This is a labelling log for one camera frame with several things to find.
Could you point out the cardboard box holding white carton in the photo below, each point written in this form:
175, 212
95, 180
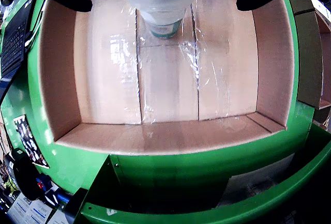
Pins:
300, 1

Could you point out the open cardboard box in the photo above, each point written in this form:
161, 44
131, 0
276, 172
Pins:
307, 61

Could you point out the black laptop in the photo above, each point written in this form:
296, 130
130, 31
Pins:
13, 43

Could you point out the printed paper sheet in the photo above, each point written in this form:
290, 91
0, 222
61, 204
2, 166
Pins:
28, 211

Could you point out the green metal shelf unit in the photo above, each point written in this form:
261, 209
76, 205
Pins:
168, 177

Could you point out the black patterned sticker sheet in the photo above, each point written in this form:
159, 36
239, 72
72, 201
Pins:
29, 141

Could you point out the black box device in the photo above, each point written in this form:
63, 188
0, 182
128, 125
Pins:
75, 206

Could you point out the blue red small toy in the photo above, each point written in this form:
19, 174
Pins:
42, 182

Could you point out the large shallow cardboard tray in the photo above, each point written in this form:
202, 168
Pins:
103, 79

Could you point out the black label printer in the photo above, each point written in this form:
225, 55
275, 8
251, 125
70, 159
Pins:
26, 180

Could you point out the grey paper sheet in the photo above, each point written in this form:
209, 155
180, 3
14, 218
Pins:
245, 187

